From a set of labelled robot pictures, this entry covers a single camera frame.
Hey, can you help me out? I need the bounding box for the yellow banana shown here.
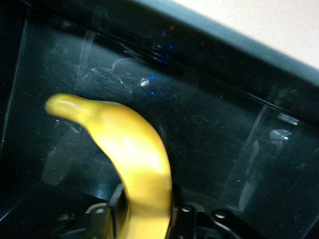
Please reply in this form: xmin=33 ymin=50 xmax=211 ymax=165
xmin=44 ymin=93 xmax=174 ymax=239

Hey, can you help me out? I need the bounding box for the brown table cover sheet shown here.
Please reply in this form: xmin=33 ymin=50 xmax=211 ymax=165
xmin=171 ymin=0 xmax=319 ymax=87

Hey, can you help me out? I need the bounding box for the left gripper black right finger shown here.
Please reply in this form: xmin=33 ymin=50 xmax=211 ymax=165
xmin=169 ymin=183 xmax=244 ymax=239

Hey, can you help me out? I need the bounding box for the black plastic box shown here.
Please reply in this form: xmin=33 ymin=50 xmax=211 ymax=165
xmin=0 ymin=0 xmax=319 ymax=239

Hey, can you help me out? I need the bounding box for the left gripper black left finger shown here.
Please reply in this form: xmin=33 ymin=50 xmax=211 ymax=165
xmin=59 ymin=183 xmax=125 ymax=239

